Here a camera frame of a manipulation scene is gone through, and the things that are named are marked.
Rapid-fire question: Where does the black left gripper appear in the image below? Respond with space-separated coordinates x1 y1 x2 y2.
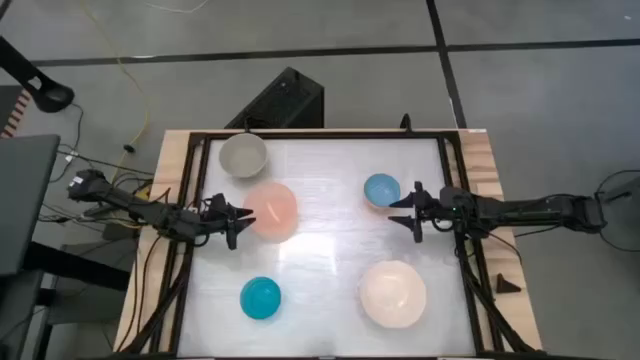
199 192 257 251

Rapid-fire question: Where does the black computer tower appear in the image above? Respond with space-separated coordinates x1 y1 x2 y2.
224 66 326 130

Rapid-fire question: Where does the small teal bowl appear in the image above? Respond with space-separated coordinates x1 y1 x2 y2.
239 276 283 321

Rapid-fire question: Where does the large cream bowl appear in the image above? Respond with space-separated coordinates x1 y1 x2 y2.
358 259 428 330

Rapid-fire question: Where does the red white striped mat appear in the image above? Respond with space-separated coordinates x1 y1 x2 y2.
0 85 32 140

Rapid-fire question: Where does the small light blue bowl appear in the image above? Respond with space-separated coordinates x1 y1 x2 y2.
363 173 402 210

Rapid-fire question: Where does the black stand foot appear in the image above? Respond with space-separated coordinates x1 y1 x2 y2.
0 35 76 114

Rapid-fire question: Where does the grey side desk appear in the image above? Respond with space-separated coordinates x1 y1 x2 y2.
0 133 62 279

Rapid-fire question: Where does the large pink bowl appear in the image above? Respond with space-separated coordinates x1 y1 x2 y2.
243 181 300 245

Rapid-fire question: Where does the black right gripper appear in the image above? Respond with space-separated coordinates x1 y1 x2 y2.
387 180 455 245

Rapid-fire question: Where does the black metal table frame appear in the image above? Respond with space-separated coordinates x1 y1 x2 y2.
119 128 539 357

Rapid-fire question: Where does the yellow cable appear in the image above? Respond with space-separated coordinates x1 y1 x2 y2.
79 0 152 201

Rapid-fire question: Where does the white cable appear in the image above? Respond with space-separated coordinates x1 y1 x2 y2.
142 0 211 15

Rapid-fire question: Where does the grey bowl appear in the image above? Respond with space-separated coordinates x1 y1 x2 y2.
218 132 269 179

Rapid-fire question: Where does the black cable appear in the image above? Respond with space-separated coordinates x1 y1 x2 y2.
49 102 156 186

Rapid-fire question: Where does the black triangular bracket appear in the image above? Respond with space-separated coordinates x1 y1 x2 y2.
495 272 522 295

